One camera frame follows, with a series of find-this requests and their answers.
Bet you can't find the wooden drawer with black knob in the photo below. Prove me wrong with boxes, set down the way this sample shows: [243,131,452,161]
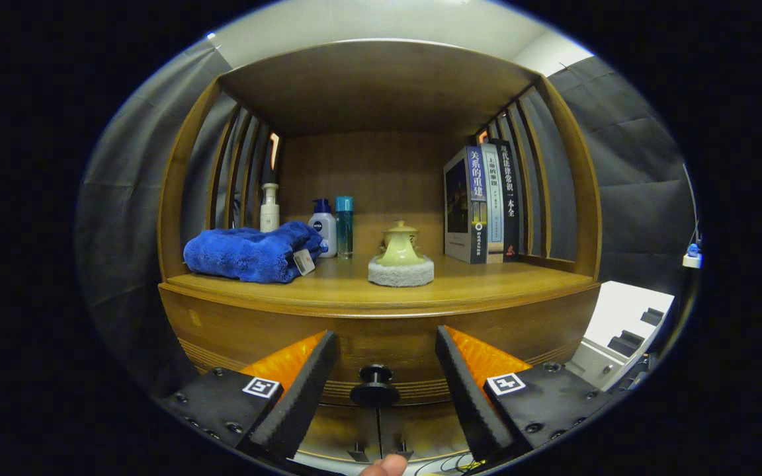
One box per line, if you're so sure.
[161,290,599,409]

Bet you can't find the teal clear bottle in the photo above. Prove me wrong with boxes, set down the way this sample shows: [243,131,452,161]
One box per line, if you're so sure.
[335,196,354,259]

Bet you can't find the book with pale spine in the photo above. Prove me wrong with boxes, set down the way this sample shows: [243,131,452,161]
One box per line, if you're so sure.
[482,143,506,264]

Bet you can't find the wooden countertop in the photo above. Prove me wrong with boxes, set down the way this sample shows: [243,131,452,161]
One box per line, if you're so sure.
[158,253,601,319]

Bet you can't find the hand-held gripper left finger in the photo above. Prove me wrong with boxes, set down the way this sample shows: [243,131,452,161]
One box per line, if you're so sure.
[156,329,340,463]

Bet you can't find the white table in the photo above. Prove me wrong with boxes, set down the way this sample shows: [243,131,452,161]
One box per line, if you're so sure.
[566,281,676,391]

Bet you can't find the blue folded towel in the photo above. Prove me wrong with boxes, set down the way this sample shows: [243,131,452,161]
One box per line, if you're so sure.
[183,220,329,284]

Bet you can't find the beige lidded teacup with saucer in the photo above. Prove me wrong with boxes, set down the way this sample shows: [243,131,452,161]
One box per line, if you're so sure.
[381,220,419,255]

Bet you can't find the white lotion bottle blue cap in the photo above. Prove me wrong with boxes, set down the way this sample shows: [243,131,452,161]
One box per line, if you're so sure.
[308,198,337,258]

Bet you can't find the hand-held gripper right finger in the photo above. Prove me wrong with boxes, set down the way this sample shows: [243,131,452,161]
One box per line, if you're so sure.
[435,324,613,465]

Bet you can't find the wooden cabinet door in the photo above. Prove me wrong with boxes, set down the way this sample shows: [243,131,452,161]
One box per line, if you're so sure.
[302,403,380,461]
[379,403,476,461]

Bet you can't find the wooden cabinet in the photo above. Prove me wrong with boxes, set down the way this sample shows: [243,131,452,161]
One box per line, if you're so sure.
[156,38,603,463]

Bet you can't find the cream pump bottle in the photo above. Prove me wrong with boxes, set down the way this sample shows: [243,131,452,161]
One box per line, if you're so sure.
[260,182,280,233]

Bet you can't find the book with black spine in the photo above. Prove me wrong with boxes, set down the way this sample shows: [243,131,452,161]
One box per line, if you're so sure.
[489,138,521,262]

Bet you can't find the book with blue spine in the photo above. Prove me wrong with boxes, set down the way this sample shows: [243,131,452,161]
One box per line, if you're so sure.
[443,146,489,265]

